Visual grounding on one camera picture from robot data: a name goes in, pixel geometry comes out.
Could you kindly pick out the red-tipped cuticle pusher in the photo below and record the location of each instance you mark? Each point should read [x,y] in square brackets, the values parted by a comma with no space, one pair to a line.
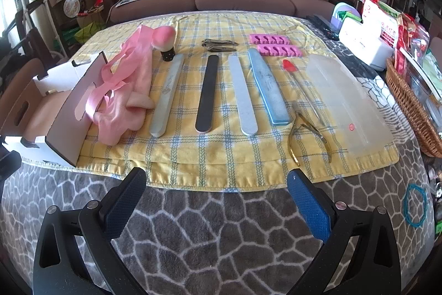
[287,65]

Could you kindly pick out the wicker basket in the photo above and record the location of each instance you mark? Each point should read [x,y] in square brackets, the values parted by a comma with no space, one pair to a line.
[404,108]

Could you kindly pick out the blue rubber band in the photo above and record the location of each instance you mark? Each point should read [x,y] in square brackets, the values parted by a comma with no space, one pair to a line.
[406,205]

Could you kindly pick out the grey stone-pattern blanket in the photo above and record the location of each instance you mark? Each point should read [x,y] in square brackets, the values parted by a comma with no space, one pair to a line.
[207,229]

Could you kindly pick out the metal nail clipper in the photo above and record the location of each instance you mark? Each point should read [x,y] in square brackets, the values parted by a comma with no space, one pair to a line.
[221,49]
[217,41]

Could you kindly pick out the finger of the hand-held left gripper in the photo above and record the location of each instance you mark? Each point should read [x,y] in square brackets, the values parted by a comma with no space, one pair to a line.
[8,167]

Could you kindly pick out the clear plastic case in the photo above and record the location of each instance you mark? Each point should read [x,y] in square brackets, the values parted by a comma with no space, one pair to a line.
[345,101]

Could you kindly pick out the white nail lamp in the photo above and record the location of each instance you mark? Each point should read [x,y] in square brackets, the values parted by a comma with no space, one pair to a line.
[359,39]

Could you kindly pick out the gold cuticle nipper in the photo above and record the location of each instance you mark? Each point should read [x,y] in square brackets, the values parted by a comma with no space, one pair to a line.
[299,118]

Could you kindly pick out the green bag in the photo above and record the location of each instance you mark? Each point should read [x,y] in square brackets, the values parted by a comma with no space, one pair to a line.
[88,34]

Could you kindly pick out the blue nail buffer block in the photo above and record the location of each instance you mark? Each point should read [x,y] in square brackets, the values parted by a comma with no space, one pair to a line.
[267,87]

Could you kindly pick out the purple container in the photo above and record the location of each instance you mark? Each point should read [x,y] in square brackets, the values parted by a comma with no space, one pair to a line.
[342,10]

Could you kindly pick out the pink plush cloth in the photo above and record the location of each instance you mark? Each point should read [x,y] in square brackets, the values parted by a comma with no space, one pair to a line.
[114,129]

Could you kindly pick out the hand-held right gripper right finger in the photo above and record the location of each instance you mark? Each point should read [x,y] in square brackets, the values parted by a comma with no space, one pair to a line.
[310,208]

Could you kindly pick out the yellow plaid cloth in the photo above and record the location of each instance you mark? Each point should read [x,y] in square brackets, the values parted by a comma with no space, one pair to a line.
[221,150]

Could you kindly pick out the white cardboard box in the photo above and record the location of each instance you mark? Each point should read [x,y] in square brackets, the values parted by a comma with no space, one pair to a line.
[69,115]

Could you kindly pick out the thick grey nail buffer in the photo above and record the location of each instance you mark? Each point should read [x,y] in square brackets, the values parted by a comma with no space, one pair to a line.
[167,98]

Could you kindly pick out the red white packet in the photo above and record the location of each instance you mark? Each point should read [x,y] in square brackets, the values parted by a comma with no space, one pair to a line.
[380,18]

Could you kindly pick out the round tin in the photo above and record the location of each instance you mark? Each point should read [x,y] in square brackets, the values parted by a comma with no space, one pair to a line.
[74,6]

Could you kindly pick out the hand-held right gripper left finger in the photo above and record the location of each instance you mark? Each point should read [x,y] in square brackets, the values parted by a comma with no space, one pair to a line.
[121,208]

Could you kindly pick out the pink satin ribbon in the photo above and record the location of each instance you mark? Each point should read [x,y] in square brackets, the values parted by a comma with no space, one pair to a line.
[117,63]

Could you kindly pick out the thin grey nail file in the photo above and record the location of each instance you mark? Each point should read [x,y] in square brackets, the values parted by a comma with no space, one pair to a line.
[241,98]

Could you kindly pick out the black nail file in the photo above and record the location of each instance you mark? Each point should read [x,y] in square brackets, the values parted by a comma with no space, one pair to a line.
[207,94]

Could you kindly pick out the pink toe separator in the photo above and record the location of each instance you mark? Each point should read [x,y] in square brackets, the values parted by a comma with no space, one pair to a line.
[267,40]
[279,52]

